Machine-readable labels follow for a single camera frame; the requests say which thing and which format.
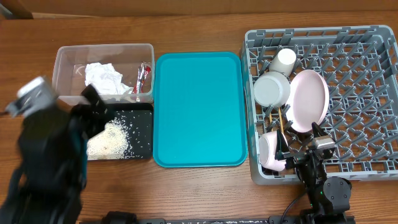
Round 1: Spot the white napkin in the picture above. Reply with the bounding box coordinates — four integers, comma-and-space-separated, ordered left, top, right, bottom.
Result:
85, 62, 133, 95

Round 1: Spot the white paper cup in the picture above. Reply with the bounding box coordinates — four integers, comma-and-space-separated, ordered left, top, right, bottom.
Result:
269, 49, 297, 77

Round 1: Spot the wooden chopstick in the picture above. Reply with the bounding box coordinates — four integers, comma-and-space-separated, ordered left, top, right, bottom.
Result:
269, 112, 274, 132
278, 107, 284, 134

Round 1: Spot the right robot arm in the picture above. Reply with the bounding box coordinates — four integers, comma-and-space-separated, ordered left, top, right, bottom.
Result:
269, 122, 355, 223

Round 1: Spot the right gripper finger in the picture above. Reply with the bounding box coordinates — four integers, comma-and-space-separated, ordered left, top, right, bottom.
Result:
276, 129, 290, 153
312, 122, 327, 149

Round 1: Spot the small white plate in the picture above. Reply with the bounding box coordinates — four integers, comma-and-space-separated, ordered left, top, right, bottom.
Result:
259, 131, 286, 172

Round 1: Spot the grey-rimmed white bowl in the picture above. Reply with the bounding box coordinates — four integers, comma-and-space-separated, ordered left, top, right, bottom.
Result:
254, 72, 290, 108

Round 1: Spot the grey dishwasher rack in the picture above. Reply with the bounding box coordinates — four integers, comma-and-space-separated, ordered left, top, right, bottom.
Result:
240, 26, 397, 185

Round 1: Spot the black plastic tray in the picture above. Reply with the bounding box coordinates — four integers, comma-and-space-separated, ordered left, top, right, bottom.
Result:
70, 103, 154, 161

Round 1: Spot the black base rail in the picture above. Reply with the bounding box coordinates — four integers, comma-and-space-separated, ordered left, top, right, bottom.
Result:
79, 211, 356, 224

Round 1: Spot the large white plate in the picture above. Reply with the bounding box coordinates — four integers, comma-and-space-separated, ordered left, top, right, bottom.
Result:
285, 70, 329, 133

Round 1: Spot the teal serving tray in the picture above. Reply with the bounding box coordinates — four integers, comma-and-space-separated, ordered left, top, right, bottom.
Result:
153, 52, 248, 168

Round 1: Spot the red foil snack wrapper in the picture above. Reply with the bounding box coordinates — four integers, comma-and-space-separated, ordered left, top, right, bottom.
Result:
132, 62, 152, 94

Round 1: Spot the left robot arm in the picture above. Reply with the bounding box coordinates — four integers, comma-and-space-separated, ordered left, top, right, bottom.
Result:
1, 84, 114, 223

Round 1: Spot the clear plastic waste bin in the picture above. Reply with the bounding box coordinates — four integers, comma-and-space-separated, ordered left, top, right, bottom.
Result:
52, 44, 155, 106

